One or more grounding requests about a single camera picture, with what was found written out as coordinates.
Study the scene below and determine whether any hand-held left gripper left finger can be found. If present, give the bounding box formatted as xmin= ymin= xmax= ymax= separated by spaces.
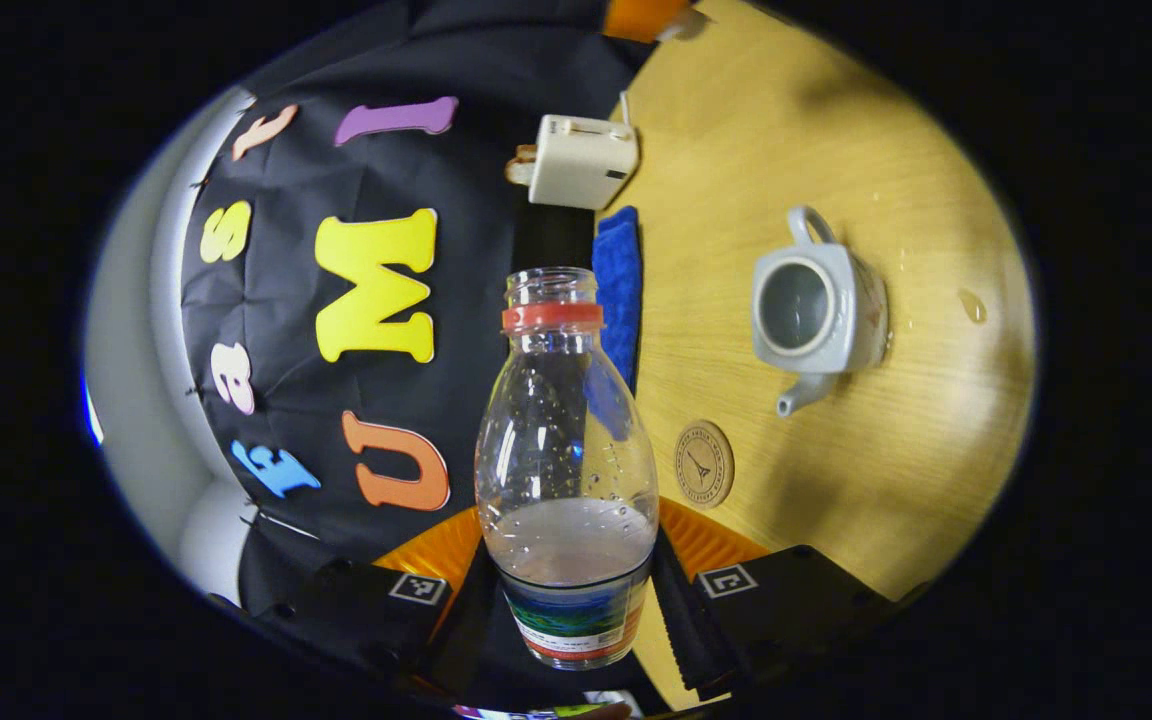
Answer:
xmin=236 ymin=505 xmax=507 ymax=703

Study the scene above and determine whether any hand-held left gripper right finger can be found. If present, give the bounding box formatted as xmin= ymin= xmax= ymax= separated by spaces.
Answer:
xmin=648 ymin=497 xmax=897 ymax=703

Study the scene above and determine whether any round cork coaster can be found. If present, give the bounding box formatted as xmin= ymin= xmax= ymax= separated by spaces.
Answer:
xmin=674 ymin=419 xmax=736 ymax=510

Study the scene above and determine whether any clear plastic water bottle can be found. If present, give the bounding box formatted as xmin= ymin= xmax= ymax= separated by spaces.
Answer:
xmin=474 ymin=266 xmax=660 ymax=671

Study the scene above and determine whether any white ceramic teacup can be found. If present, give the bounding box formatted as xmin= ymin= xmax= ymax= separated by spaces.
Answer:
xmin=751 ymin=205 xmax=892 ymax=419

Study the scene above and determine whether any white toaster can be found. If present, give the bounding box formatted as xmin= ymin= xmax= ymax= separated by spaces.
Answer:
xmin=526 ymin=113 xmax=640 ymax=211

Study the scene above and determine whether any blue towel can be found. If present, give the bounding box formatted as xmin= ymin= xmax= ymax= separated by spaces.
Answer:
xmin=591 ymin=205 xmax=644 ymax=396

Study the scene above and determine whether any black backdrop cloth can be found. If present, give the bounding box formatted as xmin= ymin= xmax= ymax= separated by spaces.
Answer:
xmin=176 ymin=0 xmax=662 ymax=621

